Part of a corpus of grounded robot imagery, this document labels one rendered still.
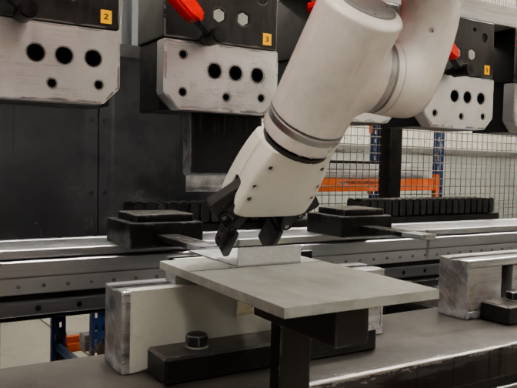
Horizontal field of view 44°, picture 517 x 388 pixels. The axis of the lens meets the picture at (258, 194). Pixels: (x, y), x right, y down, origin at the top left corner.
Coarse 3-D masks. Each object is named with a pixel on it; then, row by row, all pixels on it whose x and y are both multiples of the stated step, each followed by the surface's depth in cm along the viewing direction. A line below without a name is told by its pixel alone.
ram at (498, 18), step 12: (384, 0) 87; (396, 0) 88; (468, 0) 96; (468, 12) 96; (480, 12) 97; (492, 12) 99; (504, 12) 100; (516, 12) 102; (504, 24) 100; (516, 24) 102
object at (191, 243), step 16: (112, 224) 100; (128, 224) 94; (144, 224) 95; (160, 224) 96; (176, 224) 97; (192, 224) 99; (112, 240) 100; (128, 240) 94; (144, 240) 95; (160, 240) 95; (176, 240) 90; (192, 240) 90
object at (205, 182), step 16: (192, 128) 77; (208, 128) 78; (224, 128) 79; (240, 128) 80; (192, 144) 77; (208, 144) 78; (224, 144) 79; (240, 144) 80; (192, 160) 77; (208, 160) 78; (224, 160) 79; (192, 176) 78; (208, 176) 79; (224, 176) 80
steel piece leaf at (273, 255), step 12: (240, 252) 71; (252, 252) 72; (264, 252) 73; (276, 252) 74; (288, 252) 74; (300, 252) 75; (228, 264) 73; (240, 264) 71; (252, 264) 72; (264, 264) 73; (276, 264) 74
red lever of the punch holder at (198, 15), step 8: (168, 0) 68; (176, 0) 67; (184, 0) 68; (192, 0) 68; (176, 8) 69; (184, 8) 68; (192, 8) 68; (200, 8) 69; (184, 16) 69; (192, 16) 68; (200, 16) 69; (200, 24) 69; (208, 24) 70; (208, 32) 70; (216, 32) 69; (224, 32) 70; (200, 40) 73; (208, 40) 70; (216, 40) 69; (224, 40) 70
